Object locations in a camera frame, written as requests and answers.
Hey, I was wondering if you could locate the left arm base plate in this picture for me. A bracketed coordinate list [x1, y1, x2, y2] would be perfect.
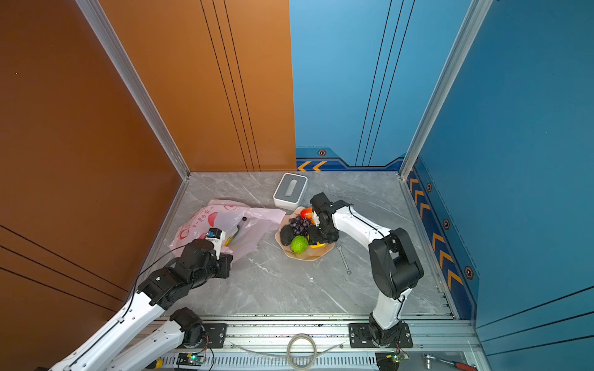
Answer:
[197, 322, 228, 349]

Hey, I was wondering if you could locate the green circuit board left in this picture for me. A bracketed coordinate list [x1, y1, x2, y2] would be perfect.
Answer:
[176, 353, 207, 368]

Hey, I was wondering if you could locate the orange green papaya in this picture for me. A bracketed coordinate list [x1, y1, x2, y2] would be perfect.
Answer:
[224, 216, 247, 247]

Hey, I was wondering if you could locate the white grey tissue box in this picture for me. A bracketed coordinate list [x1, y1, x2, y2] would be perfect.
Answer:
[273, 173, 308, 210]

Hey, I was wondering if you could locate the red handled screwdriver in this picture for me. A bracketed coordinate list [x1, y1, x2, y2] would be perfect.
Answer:
[423, 353, 477, 371]

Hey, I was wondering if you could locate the aluminium corner post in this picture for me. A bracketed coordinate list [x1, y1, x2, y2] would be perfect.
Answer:
[398, 0, 493, 181]
[76, 0, 190, 181]

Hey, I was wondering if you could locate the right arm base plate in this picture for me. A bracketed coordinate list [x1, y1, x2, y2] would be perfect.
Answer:
[348, 321, 414, 349]

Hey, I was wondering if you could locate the green circuit board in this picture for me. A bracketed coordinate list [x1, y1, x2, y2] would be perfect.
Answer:
[176, 353, 207, 368]
[375, 349, 410, 371]

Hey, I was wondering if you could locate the pink plastic bag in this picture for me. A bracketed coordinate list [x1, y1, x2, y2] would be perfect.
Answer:
[170, 199, 286, 260]

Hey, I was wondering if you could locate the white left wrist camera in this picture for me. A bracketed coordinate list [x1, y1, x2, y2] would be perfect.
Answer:
[206, 227, 226, 258]

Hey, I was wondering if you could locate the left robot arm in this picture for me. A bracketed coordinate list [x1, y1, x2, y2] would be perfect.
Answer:
[52, 231, 233, 370]

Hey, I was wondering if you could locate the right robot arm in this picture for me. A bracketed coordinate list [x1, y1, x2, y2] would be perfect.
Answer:
[309, 193, 424, 349]

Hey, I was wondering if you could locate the coiled clear cable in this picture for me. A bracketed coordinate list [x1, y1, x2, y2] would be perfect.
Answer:
[229, 333, 347, 371]

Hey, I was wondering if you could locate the right aluminium corner post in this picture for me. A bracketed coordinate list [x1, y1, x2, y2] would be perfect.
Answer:
[398, 0, 493, 181]

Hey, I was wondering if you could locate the aluminium front rail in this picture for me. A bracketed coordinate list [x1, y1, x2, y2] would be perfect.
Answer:
[131, 317, 490, 370]

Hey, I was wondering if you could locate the beige fruit plate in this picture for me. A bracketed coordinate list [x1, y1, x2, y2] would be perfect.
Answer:
[275, 207, 336, 261]

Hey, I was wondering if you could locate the green lime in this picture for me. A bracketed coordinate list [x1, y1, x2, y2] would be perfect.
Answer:
[290, 236, 309, 254]

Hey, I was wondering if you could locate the left aluminium corner post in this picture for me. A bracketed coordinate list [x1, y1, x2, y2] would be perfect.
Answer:
[76, 0, 190, 181]

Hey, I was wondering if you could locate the dark avocado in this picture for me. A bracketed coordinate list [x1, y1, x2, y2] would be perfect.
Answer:
[279, 225, 295, 247]

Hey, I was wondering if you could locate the green circuit board right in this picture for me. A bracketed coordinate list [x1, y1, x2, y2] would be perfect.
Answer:
[375, 349, 410, 371]

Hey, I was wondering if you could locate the dark purple grape bunch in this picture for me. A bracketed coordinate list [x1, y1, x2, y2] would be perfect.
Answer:
[289, 215, 311, 237]

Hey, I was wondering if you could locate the black yellow screwdriver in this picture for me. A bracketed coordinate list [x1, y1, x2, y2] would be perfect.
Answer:
[146, 358, 164, 369]

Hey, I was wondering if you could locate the red yellow mango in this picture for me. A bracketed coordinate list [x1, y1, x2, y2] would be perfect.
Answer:
[300, 208, 313, 220]

